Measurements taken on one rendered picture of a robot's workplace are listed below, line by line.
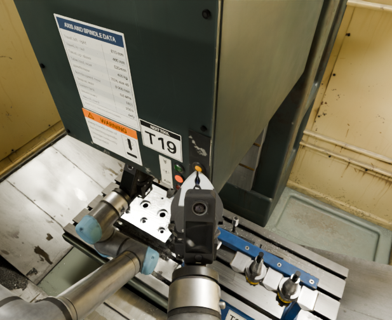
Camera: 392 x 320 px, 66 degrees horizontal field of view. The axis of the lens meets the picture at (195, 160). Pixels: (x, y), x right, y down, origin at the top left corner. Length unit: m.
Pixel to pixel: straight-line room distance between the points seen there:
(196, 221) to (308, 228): 1.54
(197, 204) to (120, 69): 0.28
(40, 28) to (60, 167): 1.41
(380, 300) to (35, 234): 1.69
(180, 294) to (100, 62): 0.41
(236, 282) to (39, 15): 1.13
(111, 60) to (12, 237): 1.45
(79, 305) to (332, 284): 1.03
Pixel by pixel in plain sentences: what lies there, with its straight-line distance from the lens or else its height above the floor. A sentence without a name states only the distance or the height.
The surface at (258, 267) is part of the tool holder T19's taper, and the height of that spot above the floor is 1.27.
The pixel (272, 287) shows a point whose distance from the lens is 1.03.
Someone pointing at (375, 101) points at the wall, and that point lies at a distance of 1.58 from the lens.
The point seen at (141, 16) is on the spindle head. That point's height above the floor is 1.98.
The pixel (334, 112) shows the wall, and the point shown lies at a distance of 1.64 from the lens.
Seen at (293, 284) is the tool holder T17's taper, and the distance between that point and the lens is 0.97.
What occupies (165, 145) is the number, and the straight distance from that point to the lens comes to 0.60.
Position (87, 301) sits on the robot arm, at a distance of 0.77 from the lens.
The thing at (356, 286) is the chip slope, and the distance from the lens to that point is 1.64.
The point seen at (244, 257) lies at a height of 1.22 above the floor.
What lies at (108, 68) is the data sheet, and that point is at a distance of 0.59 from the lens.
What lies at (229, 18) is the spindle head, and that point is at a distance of 0.43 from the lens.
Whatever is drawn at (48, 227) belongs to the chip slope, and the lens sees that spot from 1.88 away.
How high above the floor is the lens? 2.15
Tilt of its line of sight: 46 degrees down
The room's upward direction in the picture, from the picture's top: straight up
